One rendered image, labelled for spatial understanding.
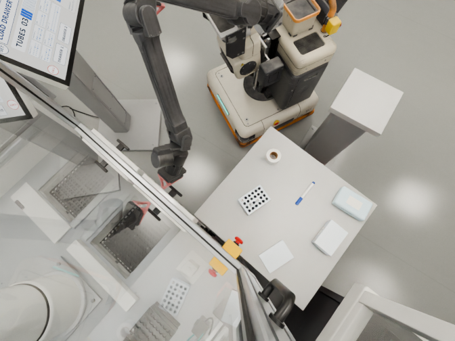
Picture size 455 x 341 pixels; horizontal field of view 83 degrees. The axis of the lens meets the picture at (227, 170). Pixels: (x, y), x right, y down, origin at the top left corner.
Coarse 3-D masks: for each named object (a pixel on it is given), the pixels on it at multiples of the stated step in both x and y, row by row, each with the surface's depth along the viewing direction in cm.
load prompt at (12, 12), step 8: (0, 0) 100; (8, 0) 102; (16, 0) 104; (0, 8) 100; (8, 8) 102; (16, 8) 104; (0, 16) 99; (8, 16) 101; (0, 24) 99; (8, 24) 101; (0, 32) 98; (8, 32) 100; (0, 40) 98; (8, 40) 100
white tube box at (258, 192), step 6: (258, 186) 118; (252, 192) 119; (258, 192) 117; (264, 192) 117; (240, 198) 117; (246, 198) 119; (252, 198) 118; (258, 198) 116; (264, 198) 116; (240, 204) 118; (246, 204) 116; (252, 204) 116; (258, 204) 116; (246, 210) 115; (252, 210) 115
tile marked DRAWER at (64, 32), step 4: (60, 24) 116; (64, 24) 117; (60, 28) 115; (64, 28) 117; (68, 28) 118; (60, 32) 115; (64, 32) 116; (68, 32) 118; (60, 36) 115; (64, 36) 116; (68, 36) 118; (60, 40) 115; (64, 40) 116; (68, 40) 117; (68, 44) 117
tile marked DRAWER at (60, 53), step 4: (56, 44) 113; (56, 48) 113; (60, 48) 114; (64, 48) 115; (56, 52) 112; (60, 52) 114; (64, 52) 115; (56, 56) 112; (60, 56) 113; (64, 56) 115; (56, 60) 112; (60, 60) 113; (64, 60) 114; (64, 64) 114
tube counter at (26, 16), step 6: (24, 0) 106; (30, 0) 108; (36, 0) 110; (24, 6) 106; (30, 6) 108; (24, 12) 106; (30, 12) 107; (18, 18) 104; (24, 18) 105; (30, 18) 107; (24, 24) 105; (30, 24) 107
